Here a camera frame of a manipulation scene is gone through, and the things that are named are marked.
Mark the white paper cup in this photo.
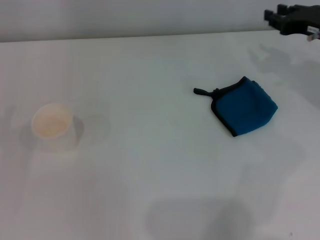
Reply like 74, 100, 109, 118
31, 102, 78, 156

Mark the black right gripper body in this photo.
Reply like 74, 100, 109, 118
279, 4, 320, 35

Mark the blue rag with black trim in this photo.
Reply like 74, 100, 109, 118
192, 76, 279, 138

